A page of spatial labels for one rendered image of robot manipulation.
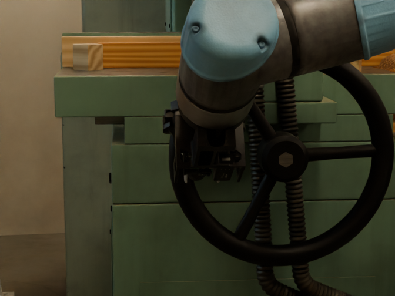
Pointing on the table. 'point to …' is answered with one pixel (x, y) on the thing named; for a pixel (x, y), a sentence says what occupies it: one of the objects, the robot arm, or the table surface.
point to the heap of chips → (387, 63)
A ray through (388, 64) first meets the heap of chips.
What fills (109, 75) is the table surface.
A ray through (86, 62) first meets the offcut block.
